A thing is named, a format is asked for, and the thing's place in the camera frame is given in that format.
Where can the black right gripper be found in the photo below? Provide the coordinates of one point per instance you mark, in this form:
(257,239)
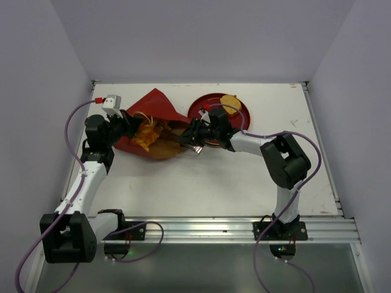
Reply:
(195,133)

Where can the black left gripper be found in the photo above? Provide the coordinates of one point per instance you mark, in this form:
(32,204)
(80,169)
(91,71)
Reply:
(131,124)

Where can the metal tongs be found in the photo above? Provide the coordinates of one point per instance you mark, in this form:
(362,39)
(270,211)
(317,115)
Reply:
(185,148)

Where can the red paper bag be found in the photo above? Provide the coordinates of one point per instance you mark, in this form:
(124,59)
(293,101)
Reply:
(153,105)

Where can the long twisted glazed bread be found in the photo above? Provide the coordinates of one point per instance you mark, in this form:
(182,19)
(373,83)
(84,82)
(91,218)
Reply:
(149,132)

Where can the round seeded bread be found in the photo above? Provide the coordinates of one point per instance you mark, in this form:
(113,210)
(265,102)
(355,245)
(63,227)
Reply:
(231,104)

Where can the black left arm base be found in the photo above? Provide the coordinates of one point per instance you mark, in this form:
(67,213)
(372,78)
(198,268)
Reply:
(118,246)

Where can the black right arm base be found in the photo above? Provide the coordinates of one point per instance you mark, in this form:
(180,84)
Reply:
(289,234)

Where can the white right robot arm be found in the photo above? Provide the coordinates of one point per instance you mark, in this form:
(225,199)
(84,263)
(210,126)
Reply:
(285,160)

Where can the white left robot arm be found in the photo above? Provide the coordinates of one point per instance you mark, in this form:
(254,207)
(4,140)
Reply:
(68,235)

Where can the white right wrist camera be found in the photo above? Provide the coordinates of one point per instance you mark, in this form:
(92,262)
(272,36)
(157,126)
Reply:
(204,113)

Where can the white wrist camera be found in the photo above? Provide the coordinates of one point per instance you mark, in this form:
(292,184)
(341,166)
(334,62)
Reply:
(110,105)
(204,113)

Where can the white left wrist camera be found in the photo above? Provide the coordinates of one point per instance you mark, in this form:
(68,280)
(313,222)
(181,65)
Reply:
(110,105)

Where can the aluminium front rail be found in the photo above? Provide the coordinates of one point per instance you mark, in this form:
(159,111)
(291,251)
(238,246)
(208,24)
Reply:
(240,230)

